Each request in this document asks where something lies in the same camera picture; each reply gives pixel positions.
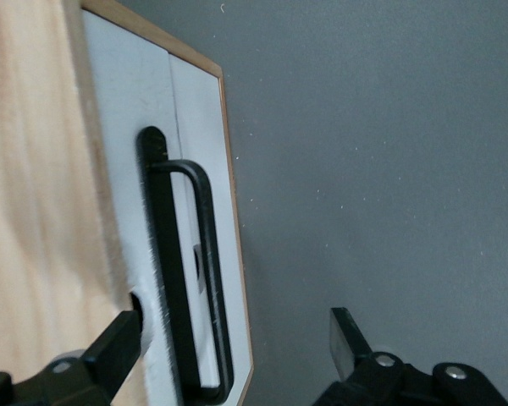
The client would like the wooden drawer with white front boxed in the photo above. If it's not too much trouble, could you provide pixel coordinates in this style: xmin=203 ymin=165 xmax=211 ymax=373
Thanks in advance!
xmin=80 ymin=8 xmax=184 ymax=406

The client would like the black metal drawer handle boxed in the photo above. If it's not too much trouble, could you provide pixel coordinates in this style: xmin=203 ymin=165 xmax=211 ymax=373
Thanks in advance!
xmin=135 ymin=125 xmax=237 ymax=403

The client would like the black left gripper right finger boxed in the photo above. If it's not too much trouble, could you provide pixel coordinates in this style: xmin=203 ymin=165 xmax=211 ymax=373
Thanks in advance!
xmin=312 ymin=307 xmax=508 ymax=406

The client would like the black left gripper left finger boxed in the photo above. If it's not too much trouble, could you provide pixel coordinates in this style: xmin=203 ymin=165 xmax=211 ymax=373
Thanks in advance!
xmin=0 ymin=310 xmax=146 ymax=406

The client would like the light wooden cabinet box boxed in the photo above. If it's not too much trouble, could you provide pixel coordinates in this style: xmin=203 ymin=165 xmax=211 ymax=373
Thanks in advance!
xmin=0 ymin=0 xmax=256 ymax=406

